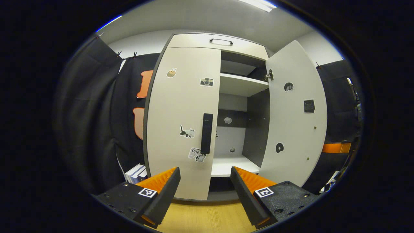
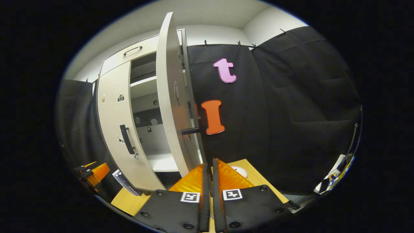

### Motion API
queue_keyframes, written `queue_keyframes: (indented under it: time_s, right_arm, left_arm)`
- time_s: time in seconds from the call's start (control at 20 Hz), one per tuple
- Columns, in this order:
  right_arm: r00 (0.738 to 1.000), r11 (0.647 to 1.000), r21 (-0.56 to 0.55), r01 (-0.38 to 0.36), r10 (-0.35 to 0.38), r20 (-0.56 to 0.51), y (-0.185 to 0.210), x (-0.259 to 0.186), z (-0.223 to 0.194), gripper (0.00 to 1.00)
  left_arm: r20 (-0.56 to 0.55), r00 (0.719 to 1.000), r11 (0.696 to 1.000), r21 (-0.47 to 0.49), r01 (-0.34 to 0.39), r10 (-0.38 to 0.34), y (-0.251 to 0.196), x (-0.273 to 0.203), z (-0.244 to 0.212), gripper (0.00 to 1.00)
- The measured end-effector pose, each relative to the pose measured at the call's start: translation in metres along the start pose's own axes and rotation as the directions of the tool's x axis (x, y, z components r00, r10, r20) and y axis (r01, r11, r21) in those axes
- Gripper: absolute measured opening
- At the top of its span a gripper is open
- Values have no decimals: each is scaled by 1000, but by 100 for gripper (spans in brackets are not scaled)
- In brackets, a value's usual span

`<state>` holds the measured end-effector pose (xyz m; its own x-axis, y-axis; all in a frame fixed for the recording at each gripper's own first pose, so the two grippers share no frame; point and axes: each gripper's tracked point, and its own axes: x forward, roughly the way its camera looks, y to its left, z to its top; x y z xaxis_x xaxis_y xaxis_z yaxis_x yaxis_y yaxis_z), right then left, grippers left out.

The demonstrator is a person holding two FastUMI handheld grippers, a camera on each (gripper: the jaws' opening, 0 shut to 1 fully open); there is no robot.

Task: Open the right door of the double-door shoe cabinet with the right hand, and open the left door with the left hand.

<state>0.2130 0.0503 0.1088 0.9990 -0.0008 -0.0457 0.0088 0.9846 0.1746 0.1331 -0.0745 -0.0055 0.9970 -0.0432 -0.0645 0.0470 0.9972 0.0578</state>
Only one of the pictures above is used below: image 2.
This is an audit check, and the stack of blue books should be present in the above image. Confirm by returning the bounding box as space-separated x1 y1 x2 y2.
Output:
112 169 143 196

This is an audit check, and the black backdrop cloth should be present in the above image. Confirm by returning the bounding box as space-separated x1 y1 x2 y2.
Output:
57 26 362 194

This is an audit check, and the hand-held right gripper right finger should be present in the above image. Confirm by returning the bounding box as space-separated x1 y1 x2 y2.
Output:
212 158 293 233

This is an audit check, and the beige double-door shoe cabinet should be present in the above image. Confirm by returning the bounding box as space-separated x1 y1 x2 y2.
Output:
94 28 207 191

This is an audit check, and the white plush toy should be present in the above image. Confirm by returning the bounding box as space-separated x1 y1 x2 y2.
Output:
230 166 248 179

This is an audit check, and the beige cabinet drawer front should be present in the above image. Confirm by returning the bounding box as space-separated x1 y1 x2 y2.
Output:
100 35 160 76

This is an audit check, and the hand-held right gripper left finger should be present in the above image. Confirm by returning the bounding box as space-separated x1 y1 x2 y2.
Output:
133 163 211 233

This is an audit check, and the beige cabinet door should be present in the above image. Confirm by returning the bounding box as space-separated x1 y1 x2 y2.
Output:
96 61 167 191
156 12 202 178

